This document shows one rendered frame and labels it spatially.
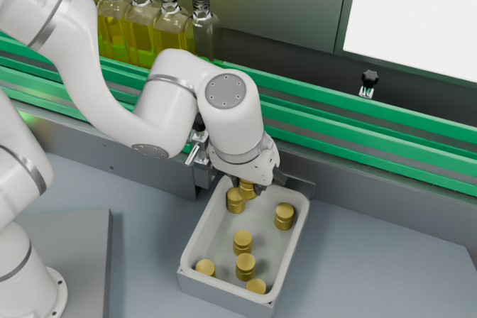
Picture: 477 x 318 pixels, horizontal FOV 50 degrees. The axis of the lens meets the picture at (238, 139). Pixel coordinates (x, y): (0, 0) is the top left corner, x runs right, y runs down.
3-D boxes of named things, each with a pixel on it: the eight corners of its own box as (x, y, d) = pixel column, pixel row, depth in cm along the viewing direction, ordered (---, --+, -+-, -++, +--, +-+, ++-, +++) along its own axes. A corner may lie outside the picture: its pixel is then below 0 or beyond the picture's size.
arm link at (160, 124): (51, -2, 61) (189, 88, 72) (1, 88, 56) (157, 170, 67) (77, -31, 55) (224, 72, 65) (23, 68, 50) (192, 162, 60)
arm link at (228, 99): (125, 97, 61) (153, 34, 65) (150, 136, 70) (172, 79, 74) (247, 122, 57) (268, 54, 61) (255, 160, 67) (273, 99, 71)
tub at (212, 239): (308, 220, 100) (313, 195, 94) (270, 326, 87) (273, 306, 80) (226, 193, 104) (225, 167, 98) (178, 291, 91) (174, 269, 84)
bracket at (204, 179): (230, 155, 103) (229, 132, 98) (211, 191, 98) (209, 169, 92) (214, 150, 104) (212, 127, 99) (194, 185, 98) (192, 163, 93)
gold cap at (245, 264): (251, 284, 90) (251, 273, 87) (232, 277, 91) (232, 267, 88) (258, 267, 92) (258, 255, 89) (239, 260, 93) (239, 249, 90)
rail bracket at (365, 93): (373, 108, 103) (387, 58, 93) (365, 133, 99) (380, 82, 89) (353, 103, 104) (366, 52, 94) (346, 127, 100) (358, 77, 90)
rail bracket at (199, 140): (232, 125, 99) (232, 78, 89) (196, 192, 89) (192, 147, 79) (218, 121, 100) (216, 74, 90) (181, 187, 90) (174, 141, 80)
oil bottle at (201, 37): (225, 96, 105) (223, 9, 88) (214, 115, 101) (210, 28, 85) (200, 89, 106) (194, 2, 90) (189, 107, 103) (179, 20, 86)
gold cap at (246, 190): (254, 202, 87) (254, 188, 83) (235, 196, 87) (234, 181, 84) (262, 187, 89) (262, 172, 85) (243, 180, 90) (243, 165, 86)
